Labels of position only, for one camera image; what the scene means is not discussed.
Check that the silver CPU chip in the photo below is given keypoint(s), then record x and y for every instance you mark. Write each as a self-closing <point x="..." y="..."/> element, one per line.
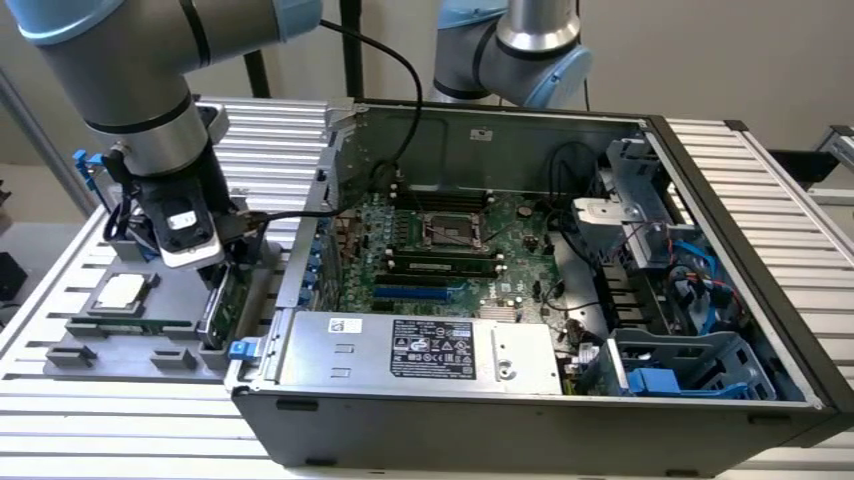
<point x="123" y="295"/>

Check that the silver chipset heatsink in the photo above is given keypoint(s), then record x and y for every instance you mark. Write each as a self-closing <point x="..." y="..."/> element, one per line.
<point x="500" y="314"/>

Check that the blue expansion slot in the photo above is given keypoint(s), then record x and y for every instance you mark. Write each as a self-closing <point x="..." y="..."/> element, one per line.
<point x="416" y="292"/>

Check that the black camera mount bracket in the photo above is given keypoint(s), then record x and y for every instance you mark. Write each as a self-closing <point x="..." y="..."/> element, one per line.
<point x="216" y="122"/>

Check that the metal drive bracket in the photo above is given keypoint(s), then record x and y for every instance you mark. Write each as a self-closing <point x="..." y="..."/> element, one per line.
<point x="634" y="215"/>

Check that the black box on desk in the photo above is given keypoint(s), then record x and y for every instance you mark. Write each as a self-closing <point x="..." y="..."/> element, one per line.
<point x="9" y="275"/>

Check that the installed RAM stick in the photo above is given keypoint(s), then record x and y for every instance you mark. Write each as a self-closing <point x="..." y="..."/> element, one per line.
<point x="443" y="265"/>

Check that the aluminium frame profile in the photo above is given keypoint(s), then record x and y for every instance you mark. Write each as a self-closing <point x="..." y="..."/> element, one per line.
<point x="834" y="145"/>

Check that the coin cell battery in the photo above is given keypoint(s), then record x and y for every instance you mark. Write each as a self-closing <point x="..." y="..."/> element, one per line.
<point x="526" y="209"/>

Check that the green graphics card black cooler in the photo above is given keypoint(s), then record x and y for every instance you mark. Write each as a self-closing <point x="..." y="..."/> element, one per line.
<point x="227" y="305"/>

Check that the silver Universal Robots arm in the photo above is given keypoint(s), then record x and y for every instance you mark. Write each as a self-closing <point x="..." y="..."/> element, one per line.
<point x="120" y="75"/>

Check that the silver power supply unit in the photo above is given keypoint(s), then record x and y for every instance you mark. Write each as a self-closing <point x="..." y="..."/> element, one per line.
<point x="373" y="350"/>

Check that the grey parts rack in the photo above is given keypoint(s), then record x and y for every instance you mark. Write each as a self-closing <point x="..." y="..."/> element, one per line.
<point x="133" y="350"/>

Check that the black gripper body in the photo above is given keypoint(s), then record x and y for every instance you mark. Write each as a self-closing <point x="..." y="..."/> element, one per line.
<point x="219" y="185"/>

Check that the CPU socket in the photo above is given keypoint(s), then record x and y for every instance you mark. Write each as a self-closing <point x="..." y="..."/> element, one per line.
<point x="453" y="230"/>

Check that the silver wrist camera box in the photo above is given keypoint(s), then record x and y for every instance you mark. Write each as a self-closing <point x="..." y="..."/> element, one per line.
<point x="189" y="252"/>

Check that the green motherboard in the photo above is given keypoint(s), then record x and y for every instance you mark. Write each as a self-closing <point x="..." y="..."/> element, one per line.
<point x="507" y="280"/>

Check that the black stand pole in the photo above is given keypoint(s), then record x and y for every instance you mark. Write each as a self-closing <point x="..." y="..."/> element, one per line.
<point x="256" y="75"/>
<point x="351" y="50"/>

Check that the black open PC case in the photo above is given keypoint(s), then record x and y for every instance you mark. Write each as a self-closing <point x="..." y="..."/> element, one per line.
<point x="467" y="435"/>

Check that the hard disk blue caddy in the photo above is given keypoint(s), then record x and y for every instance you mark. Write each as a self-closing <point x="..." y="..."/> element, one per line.
<point x="81" y="170"/>

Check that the blue case latch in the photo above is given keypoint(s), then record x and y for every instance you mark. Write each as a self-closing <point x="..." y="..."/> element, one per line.
<point x="240" y="350"/>

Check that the aluminium post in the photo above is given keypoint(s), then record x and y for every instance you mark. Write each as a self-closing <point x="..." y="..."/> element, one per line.
<point x="40" y="145"/>

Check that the grey plastic disk bay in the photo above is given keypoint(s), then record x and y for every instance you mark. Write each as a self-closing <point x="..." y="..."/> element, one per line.
<point x="720" y="360"/>

